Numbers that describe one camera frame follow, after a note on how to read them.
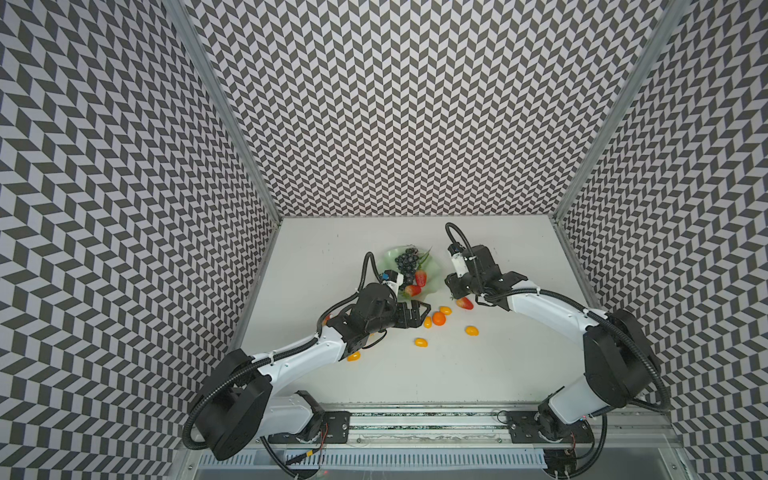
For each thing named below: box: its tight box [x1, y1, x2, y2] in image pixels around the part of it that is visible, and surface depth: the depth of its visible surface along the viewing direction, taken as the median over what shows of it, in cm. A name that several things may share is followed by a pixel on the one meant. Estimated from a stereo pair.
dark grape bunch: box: [394, 248, 420, 290], surface depth 99 cm
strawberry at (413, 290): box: [405, 285, 422, 297], surface depth 97 cm
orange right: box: [432, 311, 447, 327], surface depth 93 cm
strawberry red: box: [415, 270, 427, 287], surface depth 101 cm
